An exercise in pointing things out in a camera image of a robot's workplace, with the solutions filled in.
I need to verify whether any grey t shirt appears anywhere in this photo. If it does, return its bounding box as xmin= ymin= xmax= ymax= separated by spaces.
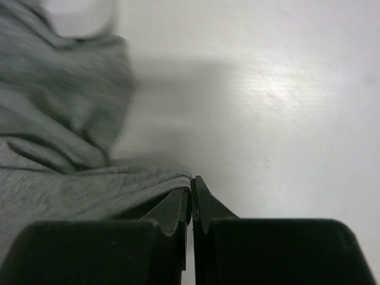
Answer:
xmin=1 ymin=1 xmax=191 ymax=257

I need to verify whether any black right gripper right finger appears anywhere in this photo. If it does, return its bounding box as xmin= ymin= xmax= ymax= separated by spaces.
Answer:
xmin=192 ymin=176 xmax=239 ymax=235

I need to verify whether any white metal clothes rack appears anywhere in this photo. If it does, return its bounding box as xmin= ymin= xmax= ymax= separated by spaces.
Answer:
xmin=40 ymin=0 xmax=118 ymax=39

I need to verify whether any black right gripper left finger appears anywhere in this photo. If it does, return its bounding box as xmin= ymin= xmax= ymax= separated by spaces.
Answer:
xmin=141 ymin=188 xmax=191 ymax=270

